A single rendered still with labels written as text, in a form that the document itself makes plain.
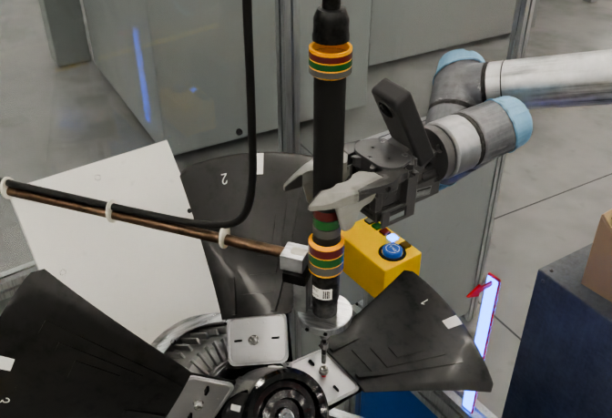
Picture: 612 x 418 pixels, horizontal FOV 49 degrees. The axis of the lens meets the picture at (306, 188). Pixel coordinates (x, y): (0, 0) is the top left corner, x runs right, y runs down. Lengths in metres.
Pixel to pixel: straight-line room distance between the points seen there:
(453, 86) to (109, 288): 0.60
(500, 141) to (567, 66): 0.17
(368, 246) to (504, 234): 1.97
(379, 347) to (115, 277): 0.42
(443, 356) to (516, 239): 2.26
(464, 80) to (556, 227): 2.43
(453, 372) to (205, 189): 0.45
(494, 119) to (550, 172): 2.95
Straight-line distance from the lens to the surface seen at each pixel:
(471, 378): 1.05
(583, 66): 1.00
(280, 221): 0.92
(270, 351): 0.91
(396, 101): 0.74
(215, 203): 0.95
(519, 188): 3.65
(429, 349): 1.03
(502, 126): 0.89
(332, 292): 0.83
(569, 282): 1.48
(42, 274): 0.79
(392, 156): 0.78
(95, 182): 1.10
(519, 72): 1.01
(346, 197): 0.72
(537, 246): 3.26
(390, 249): 1.34
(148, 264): 1.10
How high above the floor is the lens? 1.91
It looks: 33 degrees down
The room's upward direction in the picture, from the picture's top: straight up
